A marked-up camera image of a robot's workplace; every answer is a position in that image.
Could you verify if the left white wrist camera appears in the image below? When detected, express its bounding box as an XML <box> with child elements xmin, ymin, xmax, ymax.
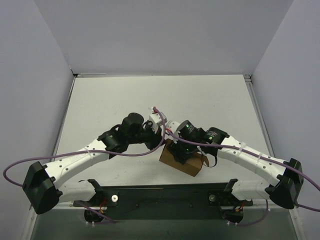
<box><xmin>148</xmin><ymin>107</ymin><xmax>168</xmax><ymax>133</ymax></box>

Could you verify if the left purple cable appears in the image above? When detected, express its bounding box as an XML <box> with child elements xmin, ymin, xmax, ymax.
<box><xmin>2</xmin><ymin>107</ymin><xmax>168</xmax><ymax>187</ymax></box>

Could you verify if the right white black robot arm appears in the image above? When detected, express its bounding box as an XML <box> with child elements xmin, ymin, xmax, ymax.
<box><xmin>166</xmin><ymin>120</ymin><xmax>304</xmax><ymax>210</ymax></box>

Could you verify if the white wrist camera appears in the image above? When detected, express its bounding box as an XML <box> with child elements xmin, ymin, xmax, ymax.
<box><xmin>148</xmin><ymin>107</ymin><xmax>168</xmax><ymax>133</ymax></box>
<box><xmin>165</xmin><ymin>120</ymin><xmax>180</xmax><ymax>144</ymax></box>

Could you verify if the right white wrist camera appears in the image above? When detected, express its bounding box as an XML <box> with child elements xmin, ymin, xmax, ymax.
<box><xmin>165</xmin><ymin>120</ymin><xmax>180</xmax><ymax>144</ymax></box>

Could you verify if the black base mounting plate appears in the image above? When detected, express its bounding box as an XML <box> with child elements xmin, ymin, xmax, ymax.
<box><xmin>73</xmin><ymin>183</ymin><xmax>253</xmax><ymax>223</ymax></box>

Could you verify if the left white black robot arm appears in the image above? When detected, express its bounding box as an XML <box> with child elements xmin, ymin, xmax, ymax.
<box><xmin>22</xmin><ymin>110</ymin><xmax>167</xmax><ymax>215</ymax></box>

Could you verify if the aluminium table frame rail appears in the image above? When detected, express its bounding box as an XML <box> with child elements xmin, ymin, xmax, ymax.
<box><xmin>243</xmin><ymin>74</ymin><xmax>301</xmax><ymax>210</ymax></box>

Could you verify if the brown cardboard paper box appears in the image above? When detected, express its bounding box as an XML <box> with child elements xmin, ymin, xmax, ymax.
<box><xmin>159</xmin><ymin>139</ymin><xmax>209</xmax><ymax>177</ymax></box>

